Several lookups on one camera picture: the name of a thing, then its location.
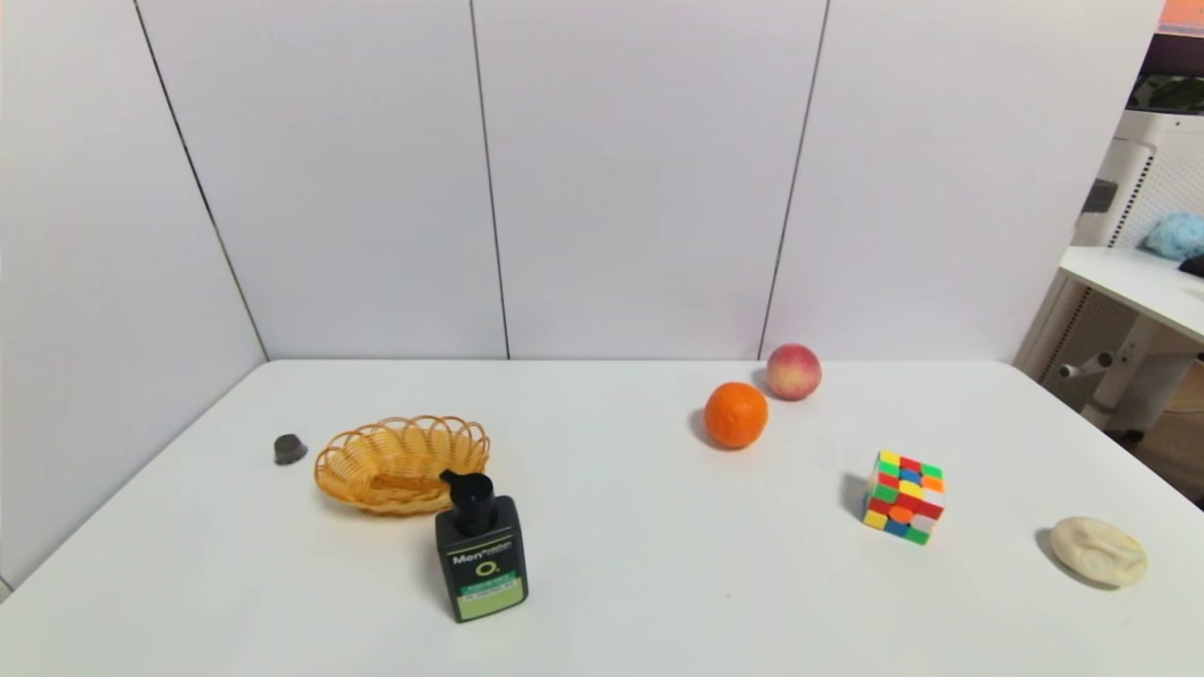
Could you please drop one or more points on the grey bracket on pegboard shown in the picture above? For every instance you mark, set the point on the grey bracket on pegboard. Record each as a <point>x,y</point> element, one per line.
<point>1099,196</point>

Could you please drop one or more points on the small black object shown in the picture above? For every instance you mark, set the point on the small black object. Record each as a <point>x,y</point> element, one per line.
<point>1195,266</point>

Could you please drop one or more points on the cream white bun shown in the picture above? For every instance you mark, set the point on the cream white bun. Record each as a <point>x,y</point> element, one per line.
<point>1099,553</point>

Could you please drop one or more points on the black pump bottle green label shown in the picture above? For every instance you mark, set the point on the black pump bottle green label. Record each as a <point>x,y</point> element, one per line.
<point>482,564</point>

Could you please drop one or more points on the white side desk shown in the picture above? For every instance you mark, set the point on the white side desk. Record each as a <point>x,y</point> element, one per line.
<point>1138,282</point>

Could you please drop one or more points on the red yellow peach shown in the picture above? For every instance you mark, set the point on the red yellow peach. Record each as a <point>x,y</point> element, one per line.
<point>794,372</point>

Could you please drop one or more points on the orange fruit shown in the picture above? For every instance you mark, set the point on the orange fruit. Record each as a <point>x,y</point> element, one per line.
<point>736,415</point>

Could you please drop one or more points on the yellow woven wicker basket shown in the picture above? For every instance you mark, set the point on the yellow woven wicker basket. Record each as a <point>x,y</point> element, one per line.
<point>376,470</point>

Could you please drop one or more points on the light blue crumpled cloth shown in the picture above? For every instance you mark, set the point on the light blue crumpled cloth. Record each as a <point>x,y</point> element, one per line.
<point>1176,235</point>

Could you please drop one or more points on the small dark grey cap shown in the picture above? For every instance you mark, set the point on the small dark grey cap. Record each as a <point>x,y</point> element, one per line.
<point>290,450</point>

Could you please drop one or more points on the multicoloured puzzle cube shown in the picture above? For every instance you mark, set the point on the multicoloured puzzle cube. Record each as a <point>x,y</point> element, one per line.
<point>903,496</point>

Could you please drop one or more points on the white pegboard cabinet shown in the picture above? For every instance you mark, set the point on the white pegboard cabinet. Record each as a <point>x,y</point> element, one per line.
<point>1157,179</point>

